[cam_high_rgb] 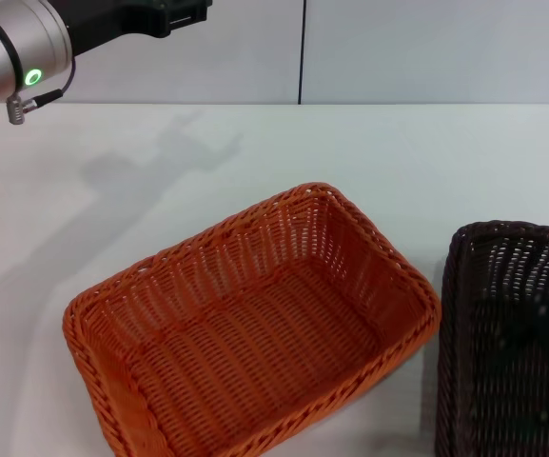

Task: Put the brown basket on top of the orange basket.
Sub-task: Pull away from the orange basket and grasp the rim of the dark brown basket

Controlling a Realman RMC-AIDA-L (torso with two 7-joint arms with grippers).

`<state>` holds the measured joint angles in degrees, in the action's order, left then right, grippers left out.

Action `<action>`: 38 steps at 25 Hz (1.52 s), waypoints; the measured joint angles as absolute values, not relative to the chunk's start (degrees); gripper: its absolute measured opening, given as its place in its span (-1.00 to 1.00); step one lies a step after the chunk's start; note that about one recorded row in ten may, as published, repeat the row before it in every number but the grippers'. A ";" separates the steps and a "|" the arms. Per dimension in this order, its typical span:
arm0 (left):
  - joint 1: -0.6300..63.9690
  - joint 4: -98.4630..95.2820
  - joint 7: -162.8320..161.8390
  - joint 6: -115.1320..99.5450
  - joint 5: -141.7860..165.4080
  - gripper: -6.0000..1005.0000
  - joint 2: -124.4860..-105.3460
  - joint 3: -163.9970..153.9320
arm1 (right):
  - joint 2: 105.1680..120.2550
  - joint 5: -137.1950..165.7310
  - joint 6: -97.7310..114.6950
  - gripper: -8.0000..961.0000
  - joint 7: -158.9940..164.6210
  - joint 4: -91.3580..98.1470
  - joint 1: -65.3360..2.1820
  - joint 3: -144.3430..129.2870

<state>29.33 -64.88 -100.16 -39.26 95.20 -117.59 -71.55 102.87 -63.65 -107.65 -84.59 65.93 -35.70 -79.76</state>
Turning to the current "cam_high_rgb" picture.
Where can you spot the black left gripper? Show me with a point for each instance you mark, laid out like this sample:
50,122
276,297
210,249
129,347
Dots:
107,16

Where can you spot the orange woven basket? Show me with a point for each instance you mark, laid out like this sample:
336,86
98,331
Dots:
255,333

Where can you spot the dark brown woven basket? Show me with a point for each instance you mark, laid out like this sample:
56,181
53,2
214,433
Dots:
516,347

